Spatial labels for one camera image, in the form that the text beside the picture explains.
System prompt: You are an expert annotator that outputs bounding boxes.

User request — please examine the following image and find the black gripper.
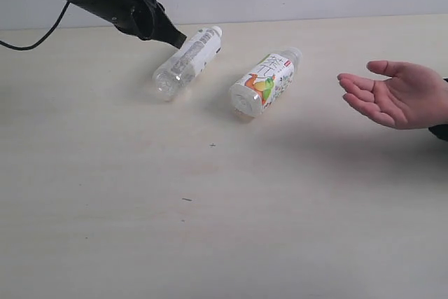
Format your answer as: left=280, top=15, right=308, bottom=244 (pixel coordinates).
left=48, top=0, right=188, bottom=50

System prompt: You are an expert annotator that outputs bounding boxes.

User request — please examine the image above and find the clear bottle white grey label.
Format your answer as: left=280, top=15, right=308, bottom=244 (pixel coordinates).
left=153, top=26, right=223, bottom=101

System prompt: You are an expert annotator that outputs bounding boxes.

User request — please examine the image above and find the tea bottle fruit label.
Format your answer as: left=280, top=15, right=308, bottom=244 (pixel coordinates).
left=230, top=48, right=302, bottom=118

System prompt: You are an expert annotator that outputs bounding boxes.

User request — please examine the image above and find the person's open bare hand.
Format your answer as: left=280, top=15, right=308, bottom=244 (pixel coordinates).
left=337, top=60, right=447, bottom=130

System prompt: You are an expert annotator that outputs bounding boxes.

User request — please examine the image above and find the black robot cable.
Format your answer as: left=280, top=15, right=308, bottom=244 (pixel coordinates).
left=0, top=0, right=71, bottom=50

